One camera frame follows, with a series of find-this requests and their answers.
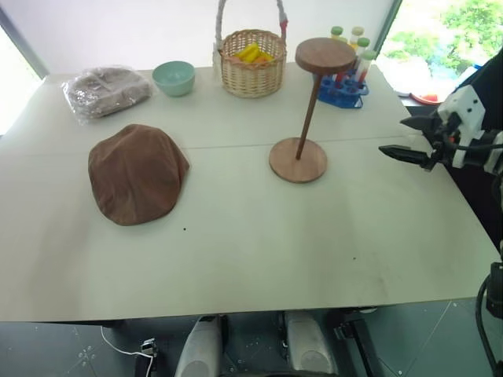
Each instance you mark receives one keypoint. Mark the teal bowl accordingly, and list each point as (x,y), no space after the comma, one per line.
(173,78)

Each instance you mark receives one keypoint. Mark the yellow capped test tube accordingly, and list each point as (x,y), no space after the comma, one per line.
(357,34)

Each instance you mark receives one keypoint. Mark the red and white tray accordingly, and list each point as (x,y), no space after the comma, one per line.
(423,97)

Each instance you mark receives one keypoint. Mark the grey rounded shell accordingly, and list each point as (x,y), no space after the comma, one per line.
(310,345)
(198,349)

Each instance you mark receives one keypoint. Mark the brown cap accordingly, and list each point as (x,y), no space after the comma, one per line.
(135,176)

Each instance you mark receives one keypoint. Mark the wooden stand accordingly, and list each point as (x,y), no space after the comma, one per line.
(305,118)

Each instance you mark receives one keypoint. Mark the blue test tube rack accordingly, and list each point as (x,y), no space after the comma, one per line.
(340,96)

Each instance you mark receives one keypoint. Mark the grey cloth in plastic bag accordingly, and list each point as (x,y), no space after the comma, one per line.
(104,92)

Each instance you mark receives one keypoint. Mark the green capped test tube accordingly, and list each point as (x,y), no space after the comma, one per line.
(336,32)
(363,45)

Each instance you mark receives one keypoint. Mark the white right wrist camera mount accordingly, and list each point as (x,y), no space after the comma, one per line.
(465,114)

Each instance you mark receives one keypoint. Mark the orange toy fruit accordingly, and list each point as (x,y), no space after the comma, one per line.
(260,59)

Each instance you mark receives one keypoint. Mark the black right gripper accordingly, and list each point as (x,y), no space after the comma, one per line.
(443,135)

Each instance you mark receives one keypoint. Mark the yellow toy bananas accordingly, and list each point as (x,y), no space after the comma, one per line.
(249,52)

